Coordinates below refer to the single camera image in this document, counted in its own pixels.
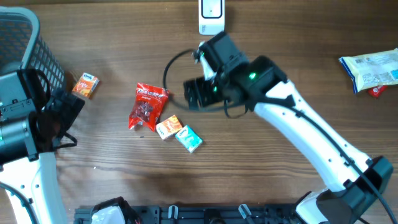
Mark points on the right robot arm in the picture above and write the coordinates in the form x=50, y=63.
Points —
x=353, y=180

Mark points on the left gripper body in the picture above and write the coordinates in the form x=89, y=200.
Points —
x=64, y=111

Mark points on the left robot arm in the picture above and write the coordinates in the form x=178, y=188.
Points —
x=29, y=177

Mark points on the orange tissue pack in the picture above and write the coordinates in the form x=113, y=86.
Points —
x=86, y=85
x=168, y=127

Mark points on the white barcode scanner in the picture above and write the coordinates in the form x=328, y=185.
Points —
x=211, y=16

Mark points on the cream snack pouch blue seal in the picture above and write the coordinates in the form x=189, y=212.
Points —
x=370, y=70

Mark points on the teal tissue pack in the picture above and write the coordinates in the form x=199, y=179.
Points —
x=189, y=139

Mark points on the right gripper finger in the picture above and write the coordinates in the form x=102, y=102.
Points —
x=192, y=85
x=194, y=101

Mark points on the red snack bag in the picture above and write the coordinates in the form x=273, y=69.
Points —
x=149, y=103

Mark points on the red candy bar wrapper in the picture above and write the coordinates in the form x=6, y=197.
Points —
x=377, y=91

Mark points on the grey plastic shopping basket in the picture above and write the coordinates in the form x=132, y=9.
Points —
x=22, y=46

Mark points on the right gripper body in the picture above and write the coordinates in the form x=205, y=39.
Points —
x=219, y=92

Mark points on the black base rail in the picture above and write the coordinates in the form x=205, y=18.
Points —
x=266, y=214

